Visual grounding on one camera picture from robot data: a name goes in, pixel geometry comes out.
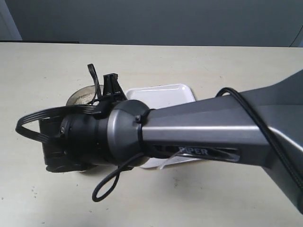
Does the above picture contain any steel bowl of rice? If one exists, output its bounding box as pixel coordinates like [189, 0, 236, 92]
[66, 85, 98, 106]

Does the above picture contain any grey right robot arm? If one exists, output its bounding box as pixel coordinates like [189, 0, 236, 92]
[39, 71, 303, 211]

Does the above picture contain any white rectangular plastic tray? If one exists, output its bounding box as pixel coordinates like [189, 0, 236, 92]
[126, 84, 198, 169]

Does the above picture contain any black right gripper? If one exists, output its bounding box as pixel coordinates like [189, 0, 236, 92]
[39, 117, 88, 173]

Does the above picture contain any black braided round cable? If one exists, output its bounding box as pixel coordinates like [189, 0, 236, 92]
[91, 87, 303, 203]

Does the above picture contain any black flat ribbon cable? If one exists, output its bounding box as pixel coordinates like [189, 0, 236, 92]
[15, 63, 105, 143]

